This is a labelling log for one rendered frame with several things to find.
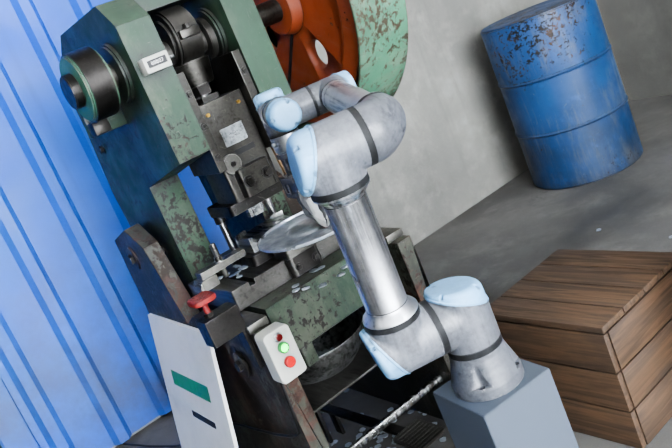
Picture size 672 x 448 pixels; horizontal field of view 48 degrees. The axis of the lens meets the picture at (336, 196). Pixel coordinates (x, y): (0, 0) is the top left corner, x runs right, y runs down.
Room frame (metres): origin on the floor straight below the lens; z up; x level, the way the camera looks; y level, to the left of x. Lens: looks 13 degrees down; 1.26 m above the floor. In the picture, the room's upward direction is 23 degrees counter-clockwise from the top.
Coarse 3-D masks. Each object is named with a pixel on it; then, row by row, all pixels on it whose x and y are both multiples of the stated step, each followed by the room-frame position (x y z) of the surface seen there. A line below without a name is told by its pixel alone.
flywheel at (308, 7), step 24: (264, 0) 2.35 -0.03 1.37; (288, 0) 2.25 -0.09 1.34; (312, 0) 2.21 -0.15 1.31; (336, 0) 2.06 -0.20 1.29; (288, 24) 2.28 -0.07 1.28; (312, 24) 2.25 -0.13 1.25; (336, 24) 2.15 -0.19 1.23; (288, 48) 2.39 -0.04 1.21; (312, 48) 2.32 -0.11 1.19; (336, 48) 2.19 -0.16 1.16; (312, 72) 2.33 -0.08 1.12; (336, 72) 2.23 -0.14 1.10; (312, 120) 2.36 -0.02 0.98
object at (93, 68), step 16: (80, 48) 1.99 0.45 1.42; (80, 64) 1.93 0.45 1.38; (96, 64) 1.94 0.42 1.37; (96, 80) 1.92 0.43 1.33; (112, 80) 1.94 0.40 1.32; (96, 96) 1.92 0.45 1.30; (112, 96) 1.94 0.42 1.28; (112, 112) 1.98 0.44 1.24; (96, 128) 2.05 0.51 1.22; (112, 128) 2.11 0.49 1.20
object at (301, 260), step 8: (288, 216) 2.13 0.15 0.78; (264, 232) 2.04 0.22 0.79; (256, 240) 2.04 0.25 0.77; (304, 248) 1.99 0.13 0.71; (312, 248) 2.01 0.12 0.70; (280, 256) 2.00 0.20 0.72; (288, 256) 1.97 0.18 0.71; (296, 256) 1.98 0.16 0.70; (304, 256) 1.99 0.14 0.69; (312, 256) 2.00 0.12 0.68; (320, 256) 2.02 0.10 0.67; (288, 264) 1.97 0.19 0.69; (296, 264) 1.97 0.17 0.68; (304, 264) 1.98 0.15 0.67; (312, 264) 2.00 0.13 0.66; (296, 272) 1.97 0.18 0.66; (304, 272) 1.98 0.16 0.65
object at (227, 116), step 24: (216, 96) 2.12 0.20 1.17; (240, 96) 2.10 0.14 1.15; (216, 120) 2.06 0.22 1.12; (240, 120) 2.09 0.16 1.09; (216, 144) 2.04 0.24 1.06; (240, 144) 2.07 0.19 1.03; (240, 168) 2.04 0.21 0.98; (264, 168) 2.06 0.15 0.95; (216, 192) 2.12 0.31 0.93; (240, 192) 2.04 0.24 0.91
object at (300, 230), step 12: (300, 216) 2.03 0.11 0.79; (276, 228) 2.01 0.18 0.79; (288, 228) 1.97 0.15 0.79; (300, 228) 1.90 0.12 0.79; (312, 228) 1.86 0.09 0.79; (324, 228) 1.84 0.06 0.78; (264, 240) 1.94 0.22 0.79; (276, 240) 1.90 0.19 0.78; (288, 240) 1.86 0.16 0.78; (300, 240) 1.82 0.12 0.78; (312, 240) 1.79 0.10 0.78; (276, 252) 1.80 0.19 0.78
